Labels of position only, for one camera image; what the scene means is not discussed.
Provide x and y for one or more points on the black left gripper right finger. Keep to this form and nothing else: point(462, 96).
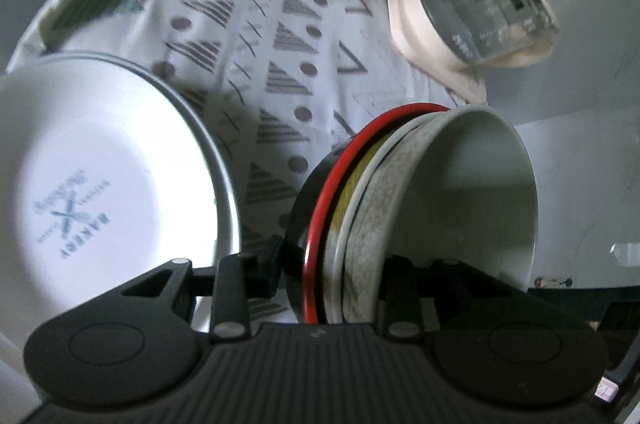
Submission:
point(406, 304)

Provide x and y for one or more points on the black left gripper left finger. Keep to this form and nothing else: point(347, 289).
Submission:
point(239, 278)

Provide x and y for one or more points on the red and black bowl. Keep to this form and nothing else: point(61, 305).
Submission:
point(316, 202)

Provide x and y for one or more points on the white patterned bowl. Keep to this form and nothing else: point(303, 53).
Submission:
point(345, 211)

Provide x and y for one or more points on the large white bowl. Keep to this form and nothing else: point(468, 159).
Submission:
point(458, 186)

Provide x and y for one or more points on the white Bakery printed plate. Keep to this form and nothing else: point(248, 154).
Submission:
point(106, 172)

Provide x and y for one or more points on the patterned white table cloth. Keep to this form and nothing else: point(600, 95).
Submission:
point(277, 83)

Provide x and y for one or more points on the cream kettle base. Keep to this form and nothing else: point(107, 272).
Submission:
point(415, 38)

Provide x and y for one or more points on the glass electric kettle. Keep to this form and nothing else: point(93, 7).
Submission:
point(498, 33)

